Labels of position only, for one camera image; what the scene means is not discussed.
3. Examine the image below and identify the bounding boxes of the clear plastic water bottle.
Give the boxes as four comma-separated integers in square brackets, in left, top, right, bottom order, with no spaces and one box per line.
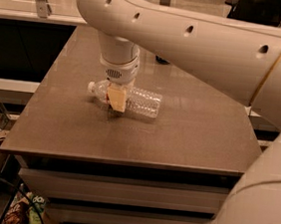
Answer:
[88,80,162,118]

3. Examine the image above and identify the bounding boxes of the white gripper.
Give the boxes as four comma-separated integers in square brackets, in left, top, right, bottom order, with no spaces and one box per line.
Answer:
[94,53,141,114]

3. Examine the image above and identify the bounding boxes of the blue soda can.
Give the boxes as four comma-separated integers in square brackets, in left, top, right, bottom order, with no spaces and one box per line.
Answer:
[155,56,169,65]

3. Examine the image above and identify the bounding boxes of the snack bags in bin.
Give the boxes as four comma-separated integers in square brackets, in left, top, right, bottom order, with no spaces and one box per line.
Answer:
[2,191,46,224]

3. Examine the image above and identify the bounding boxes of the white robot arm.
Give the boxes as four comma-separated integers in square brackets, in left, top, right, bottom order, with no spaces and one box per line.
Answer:
[77,0,281,224]

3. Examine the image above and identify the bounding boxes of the grey drawer cabinet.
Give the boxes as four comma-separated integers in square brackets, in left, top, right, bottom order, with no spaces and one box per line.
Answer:
[1,27,260,224]

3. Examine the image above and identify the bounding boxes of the black office chair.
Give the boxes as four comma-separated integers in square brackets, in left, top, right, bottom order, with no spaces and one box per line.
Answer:
[225,0,281,28]

